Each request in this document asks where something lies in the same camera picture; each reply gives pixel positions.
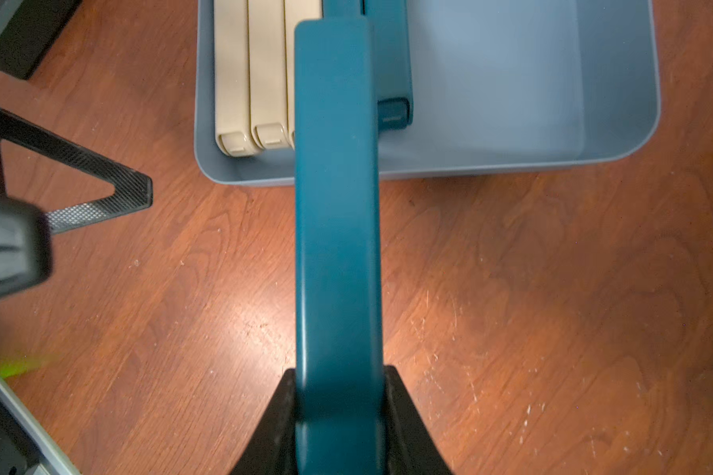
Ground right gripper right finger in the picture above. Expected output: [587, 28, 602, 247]
[382, 365, 452, 475]

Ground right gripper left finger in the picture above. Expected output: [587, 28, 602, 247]
[230, 368, 298, 475]

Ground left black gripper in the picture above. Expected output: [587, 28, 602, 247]
[0, 97, 154, 308]

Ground teal pliers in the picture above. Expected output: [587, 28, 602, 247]
[364, 0, 413, 132]
[295, 15, 385, 474]
[322, 0, 364, 18]

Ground blue plastic storage tray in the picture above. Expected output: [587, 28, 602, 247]
[194, 1, 661, 187]

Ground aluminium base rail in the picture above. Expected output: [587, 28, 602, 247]
[0, 358, 79, 474]

